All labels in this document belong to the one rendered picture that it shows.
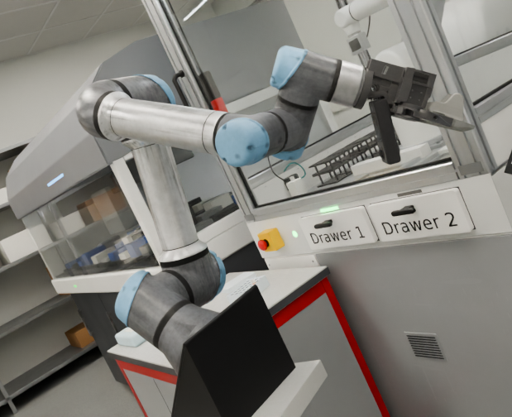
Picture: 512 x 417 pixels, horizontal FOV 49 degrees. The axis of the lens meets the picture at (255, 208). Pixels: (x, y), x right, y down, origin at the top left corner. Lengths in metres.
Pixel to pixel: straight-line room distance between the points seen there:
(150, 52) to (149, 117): 1.44
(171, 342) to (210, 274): 0.22
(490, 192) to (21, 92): 5.03
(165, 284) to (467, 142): 0.73
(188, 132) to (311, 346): 1.00
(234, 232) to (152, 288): 1.29
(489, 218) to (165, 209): 0.74
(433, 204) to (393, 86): 0.49
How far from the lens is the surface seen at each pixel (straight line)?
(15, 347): 5.58
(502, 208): 1.37
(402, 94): 0.99
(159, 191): 1.24
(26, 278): 5.58
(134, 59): 2.41
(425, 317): 1.68
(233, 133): 0.88
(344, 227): 1.67
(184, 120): 0.97
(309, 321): 1.78
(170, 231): 1.25
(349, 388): 1.90
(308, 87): 0.97
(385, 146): 1.00
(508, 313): 1.52
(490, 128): 1.38
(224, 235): 2.41
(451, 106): 1.03
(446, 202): 1.41
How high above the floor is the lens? 1.25
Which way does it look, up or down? 8 degrees down
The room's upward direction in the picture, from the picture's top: 25 degrees counter-clockwise
